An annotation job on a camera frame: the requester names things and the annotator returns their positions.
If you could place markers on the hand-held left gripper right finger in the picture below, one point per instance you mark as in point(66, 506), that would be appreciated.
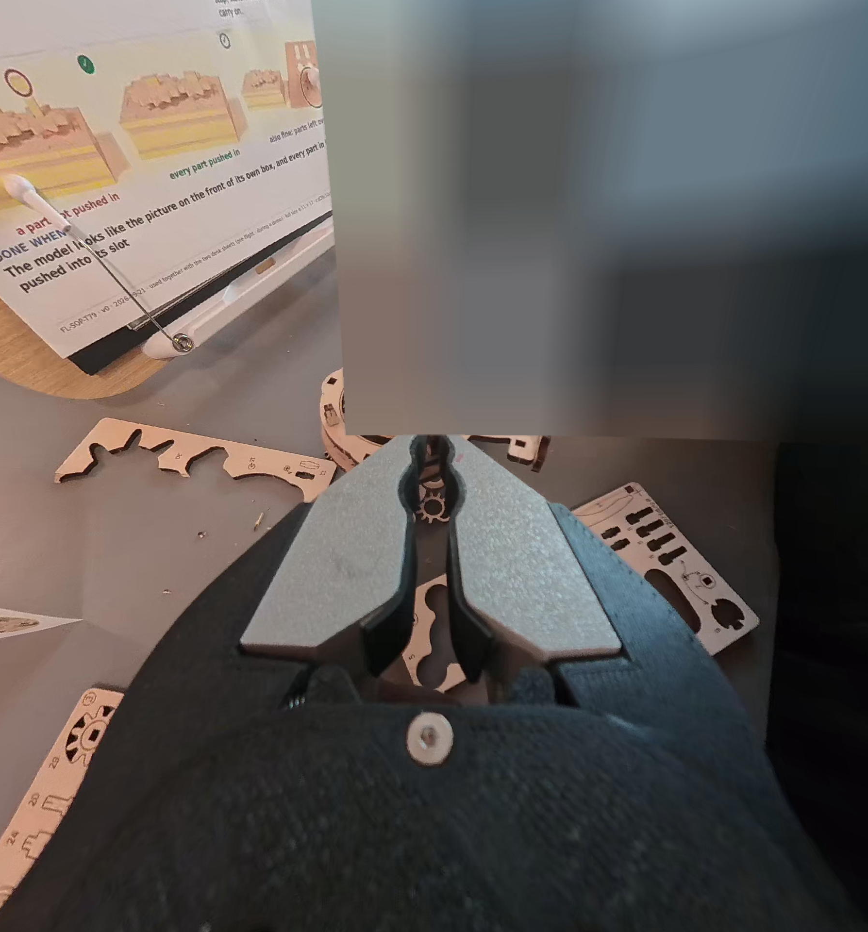
point(536, 575)

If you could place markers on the round wooden gear model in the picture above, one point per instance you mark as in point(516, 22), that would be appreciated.
point(361, 455)

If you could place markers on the wooden sheet with curved cutouts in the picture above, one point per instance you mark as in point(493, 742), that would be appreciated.
point(418, 641)

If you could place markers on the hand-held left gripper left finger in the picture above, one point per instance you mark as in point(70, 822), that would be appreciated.
point(325, 575)

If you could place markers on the white printed instruction sheet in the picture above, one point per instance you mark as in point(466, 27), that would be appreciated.
point(150, 218)

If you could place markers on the wooden sheet with engraved gears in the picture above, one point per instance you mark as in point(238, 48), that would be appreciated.
point(48, 772)

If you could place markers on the long wavy wooden sheet strip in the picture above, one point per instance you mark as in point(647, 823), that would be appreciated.
point(259, 466)

